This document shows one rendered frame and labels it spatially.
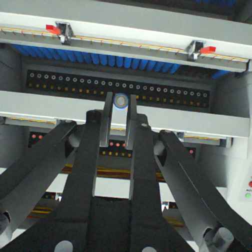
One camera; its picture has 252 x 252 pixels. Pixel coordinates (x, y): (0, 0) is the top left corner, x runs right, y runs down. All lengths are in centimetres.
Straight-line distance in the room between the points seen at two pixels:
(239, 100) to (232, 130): 10
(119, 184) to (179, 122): 21
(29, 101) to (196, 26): 37
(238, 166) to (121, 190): 29
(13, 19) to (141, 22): 25
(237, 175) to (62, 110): 44
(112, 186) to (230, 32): 42
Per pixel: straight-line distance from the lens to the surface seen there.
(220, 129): 45
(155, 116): 40
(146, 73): 53
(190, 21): 41
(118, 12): 39
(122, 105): 21
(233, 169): 53
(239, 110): 53
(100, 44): 43
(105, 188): 47
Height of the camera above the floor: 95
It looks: 17 degrees up
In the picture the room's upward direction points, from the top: 173 degrees counter-clockwise
